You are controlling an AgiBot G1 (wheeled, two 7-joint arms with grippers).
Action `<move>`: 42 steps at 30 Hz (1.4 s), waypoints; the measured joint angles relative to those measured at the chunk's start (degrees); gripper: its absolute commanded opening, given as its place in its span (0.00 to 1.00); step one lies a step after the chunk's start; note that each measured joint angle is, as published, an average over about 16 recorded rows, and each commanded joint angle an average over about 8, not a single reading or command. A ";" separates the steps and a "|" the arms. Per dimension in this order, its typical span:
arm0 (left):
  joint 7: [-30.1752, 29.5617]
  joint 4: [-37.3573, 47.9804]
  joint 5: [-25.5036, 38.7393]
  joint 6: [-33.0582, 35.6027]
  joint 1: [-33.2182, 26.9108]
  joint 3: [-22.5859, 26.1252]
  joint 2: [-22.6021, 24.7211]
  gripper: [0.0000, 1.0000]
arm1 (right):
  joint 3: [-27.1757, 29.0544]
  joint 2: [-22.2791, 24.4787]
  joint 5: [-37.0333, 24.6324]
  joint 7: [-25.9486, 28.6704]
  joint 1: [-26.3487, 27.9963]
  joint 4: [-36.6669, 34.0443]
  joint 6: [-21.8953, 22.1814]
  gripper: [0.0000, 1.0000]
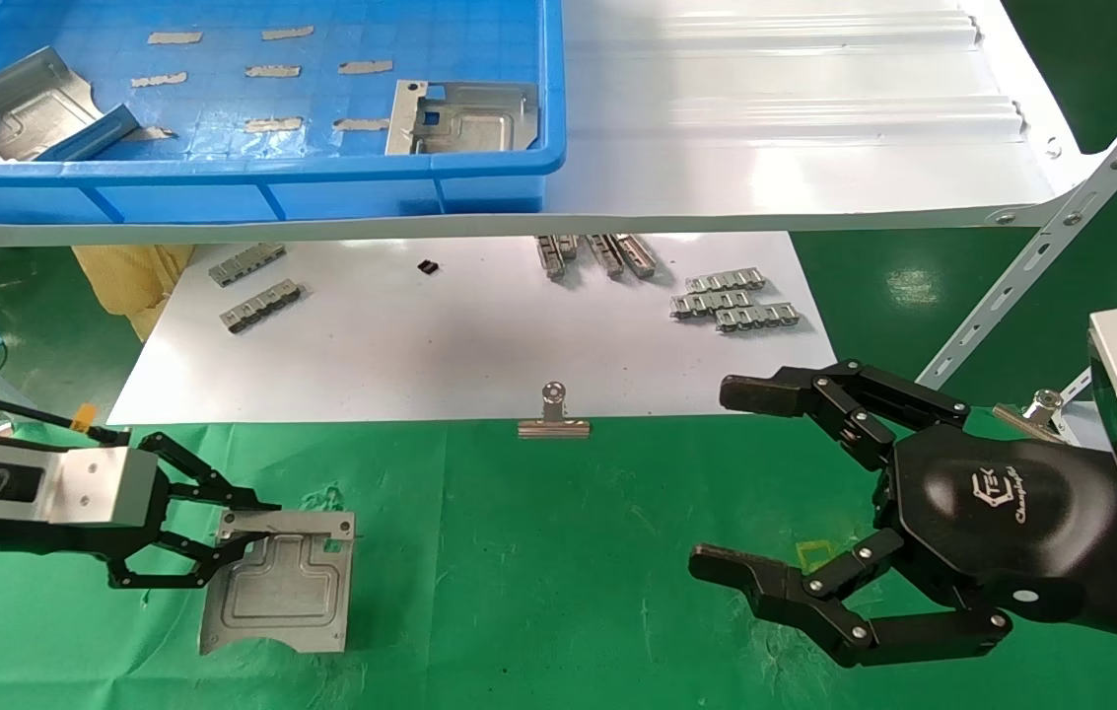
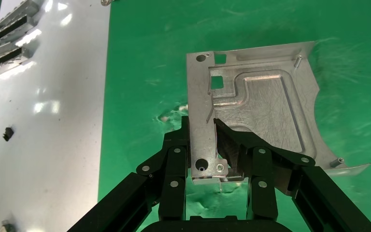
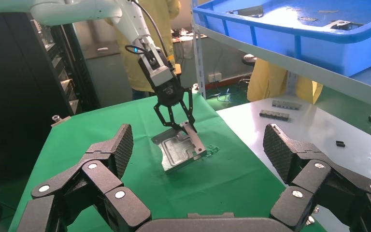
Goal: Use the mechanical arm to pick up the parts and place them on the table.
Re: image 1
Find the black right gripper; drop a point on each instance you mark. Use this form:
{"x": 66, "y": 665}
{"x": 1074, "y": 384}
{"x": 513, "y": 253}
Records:
{"x": 1002, "y": 523}

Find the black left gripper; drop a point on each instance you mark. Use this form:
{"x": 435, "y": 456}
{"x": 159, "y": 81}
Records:
{"x": 149, "y": 537}

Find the grey metal link strip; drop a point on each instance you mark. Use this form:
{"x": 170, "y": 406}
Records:
{"x": 553, "y": 254}
{"x": 637, "y": 254}
{"x": 262, "y": 306}
{"x": 760, "y": 317}
{"x": 605, "y": 254}
{"x": 247, "y": 264}
{"x": 726, "y": 280}
{"x": 706, "y": 303}

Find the green cloth mat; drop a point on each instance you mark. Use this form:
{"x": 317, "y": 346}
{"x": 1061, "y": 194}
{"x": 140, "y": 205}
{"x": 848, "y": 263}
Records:
{"x": 538, "y": 572}

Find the yellow plastic bag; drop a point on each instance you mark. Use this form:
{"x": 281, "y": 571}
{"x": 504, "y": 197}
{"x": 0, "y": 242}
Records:
{"x": 129, "y": 281}

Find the white paper sheet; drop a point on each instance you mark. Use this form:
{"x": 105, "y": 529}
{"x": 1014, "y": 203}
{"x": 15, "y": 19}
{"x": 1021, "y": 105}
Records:
{"x": 469, "y": 345}

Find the blue plastic bin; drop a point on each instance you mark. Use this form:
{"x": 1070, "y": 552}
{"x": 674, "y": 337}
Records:
{"x": 223, "y": 187}

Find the small black clip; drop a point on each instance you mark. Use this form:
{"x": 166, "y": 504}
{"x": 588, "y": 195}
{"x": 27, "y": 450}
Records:
{"x": 428, "y": 266}

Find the white corrugated shelf panel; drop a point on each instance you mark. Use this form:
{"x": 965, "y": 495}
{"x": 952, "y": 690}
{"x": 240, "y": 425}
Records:
{"x": 765, "y": 148}

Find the beige tape strip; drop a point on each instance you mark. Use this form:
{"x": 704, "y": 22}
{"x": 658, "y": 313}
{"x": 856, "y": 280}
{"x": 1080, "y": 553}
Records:
{"x": 159, "y": 79}
{"x": 174, "y": 37}
{"x": 272, "y": 71}
{"x": 287, "y": 33}
{"x": 272, "y": 124}
{"x": 366, "y": 67}
{"x": 361, "y": 124}
{"x": 152, "y": 133}

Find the sheet metal bracket with flange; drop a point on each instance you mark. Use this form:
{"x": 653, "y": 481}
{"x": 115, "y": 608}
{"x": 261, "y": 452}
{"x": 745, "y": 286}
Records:
{"x": 26, "y": 108}

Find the flat sheet metal bracket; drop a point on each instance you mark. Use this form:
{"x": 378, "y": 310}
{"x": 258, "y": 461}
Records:
{"x": 474, "y": 123}

